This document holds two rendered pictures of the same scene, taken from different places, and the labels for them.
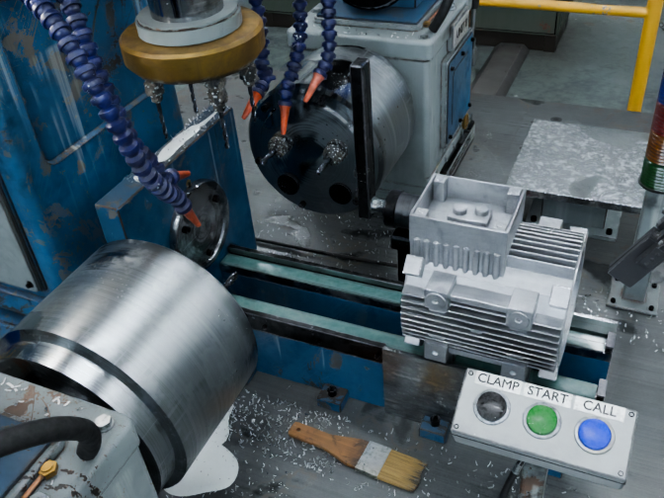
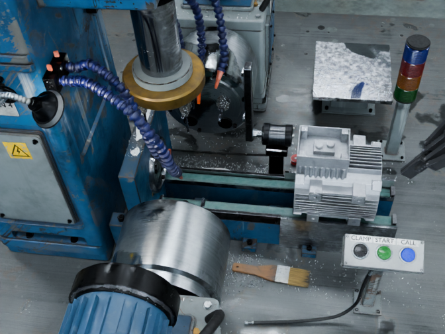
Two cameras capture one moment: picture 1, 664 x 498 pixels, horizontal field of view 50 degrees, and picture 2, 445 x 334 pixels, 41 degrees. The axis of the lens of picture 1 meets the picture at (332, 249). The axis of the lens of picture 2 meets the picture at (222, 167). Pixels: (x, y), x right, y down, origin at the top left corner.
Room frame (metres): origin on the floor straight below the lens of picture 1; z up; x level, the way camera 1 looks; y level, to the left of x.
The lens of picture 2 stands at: (-0.10, 0.30, 2.18)
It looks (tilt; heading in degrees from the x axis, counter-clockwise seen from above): 50 degrees down; 345
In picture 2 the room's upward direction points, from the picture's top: 5 degrees counter-clockwise
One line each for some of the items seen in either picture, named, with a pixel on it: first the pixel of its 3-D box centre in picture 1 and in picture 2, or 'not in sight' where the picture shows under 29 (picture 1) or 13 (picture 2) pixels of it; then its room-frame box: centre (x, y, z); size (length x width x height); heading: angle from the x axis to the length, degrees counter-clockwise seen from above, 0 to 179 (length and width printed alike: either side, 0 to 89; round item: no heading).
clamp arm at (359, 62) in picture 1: (365, 143); (249, 104); (0.93, -0.06, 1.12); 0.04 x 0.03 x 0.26; 63
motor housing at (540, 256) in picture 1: (494, 288); (336, 178); (0.71, -0.21, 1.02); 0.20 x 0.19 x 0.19; 63
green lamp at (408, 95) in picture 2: (663, 170); (406, 89); (0.89, -0.50, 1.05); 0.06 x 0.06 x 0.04
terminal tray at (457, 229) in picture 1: (467, 224); (322, 152); (0.73, -0.17, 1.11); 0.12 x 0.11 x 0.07; 63
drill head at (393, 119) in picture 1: (340, 121); (212, 74); (1.17, -0.04, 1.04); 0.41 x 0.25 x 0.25; 153
